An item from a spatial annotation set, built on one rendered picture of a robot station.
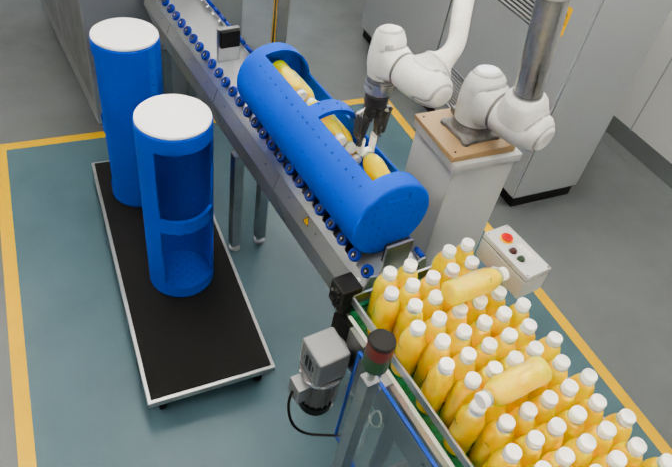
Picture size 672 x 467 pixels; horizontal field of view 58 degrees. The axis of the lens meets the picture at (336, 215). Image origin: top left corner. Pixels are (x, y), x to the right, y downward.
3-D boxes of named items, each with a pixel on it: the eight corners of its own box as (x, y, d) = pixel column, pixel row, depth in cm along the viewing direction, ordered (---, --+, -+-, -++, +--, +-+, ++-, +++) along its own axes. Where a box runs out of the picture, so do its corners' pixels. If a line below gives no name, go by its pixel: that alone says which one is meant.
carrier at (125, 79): (170, 171, 330) (114, 171, 324) (160, 20, 270) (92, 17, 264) (169, 207, 311) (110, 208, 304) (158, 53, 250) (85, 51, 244)
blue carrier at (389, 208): (296, 101, 255) (306, 38, 236) (415, 242, 204) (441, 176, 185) (233, 110, 241) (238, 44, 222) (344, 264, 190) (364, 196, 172)
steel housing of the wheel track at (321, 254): (195, 33, 346) (194, -26, 323) (411, 317, 221) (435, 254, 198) (145, 40, 333) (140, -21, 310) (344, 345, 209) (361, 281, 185)
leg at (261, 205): (261, 235, 326) (268, 141, 283) (266, 242, 323) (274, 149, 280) (251, 238, 324) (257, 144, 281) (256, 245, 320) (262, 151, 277)
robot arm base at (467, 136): (469, 108, 253) (473, 96, 249) (502, 138, 240) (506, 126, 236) (433, 116, 246) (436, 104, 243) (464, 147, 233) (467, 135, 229)
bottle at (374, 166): (406, 190, 192) (379, 145, 199) (388, 196, 189) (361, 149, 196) (398, 202, 198) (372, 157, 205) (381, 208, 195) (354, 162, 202)
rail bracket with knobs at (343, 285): (351, 290, 191) (356, 268, 184) (363, 307, 187) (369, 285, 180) (324, 300, 186) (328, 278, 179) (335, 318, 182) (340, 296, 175)
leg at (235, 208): (237, 242, 320) (240, 148, 277) (241, 249, 317) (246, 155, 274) (227, 245, 317) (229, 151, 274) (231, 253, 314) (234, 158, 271)
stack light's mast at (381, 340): (374, 362, 149) (386, 324, 138) (388, 383, 146) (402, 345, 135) (352, 372, 146) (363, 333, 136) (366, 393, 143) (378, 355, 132)
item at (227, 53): (237, 56, 276) (238, 24, 265) (240, 61, 274) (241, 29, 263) (216, 59, 272) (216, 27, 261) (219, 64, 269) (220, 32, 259)
